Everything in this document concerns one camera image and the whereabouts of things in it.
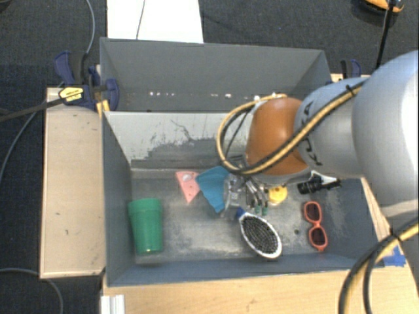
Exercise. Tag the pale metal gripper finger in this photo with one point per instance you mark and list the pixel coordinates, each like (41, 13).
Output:
(233, 182)
(233, 201)

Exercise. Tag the blue cloth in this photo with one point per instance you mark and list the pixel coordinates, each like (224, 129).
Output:
(211, 185)

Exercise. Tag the yellow round toy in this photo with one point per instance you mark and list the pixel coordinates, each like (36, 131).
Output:
(277, 195)

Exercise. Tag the pink triangular block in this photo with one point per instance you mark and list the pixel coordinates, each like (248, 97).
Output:
(189, 186)

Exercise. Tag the grey metal bin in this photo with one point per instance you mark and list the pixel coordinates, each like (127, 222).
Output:
(203, 234)

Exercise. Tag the white hairbrush with black bristles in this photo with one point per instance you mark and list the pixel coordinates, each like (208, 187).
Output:
(262, 237)

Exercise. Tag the red sunglasses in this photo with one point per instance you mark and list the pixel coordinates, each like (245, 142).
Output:
(317, 232)

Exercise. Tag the green plastic cup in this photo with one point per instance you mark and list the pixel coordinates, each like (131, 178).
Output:
(146, 227)

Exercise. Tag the pale wood flat board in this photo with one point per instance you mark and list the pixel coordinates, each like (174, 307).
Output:
(72, 191)

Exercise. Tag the black cylinder on white bracket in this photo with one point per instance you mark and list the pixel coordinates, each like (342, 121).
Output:
(309, 186)

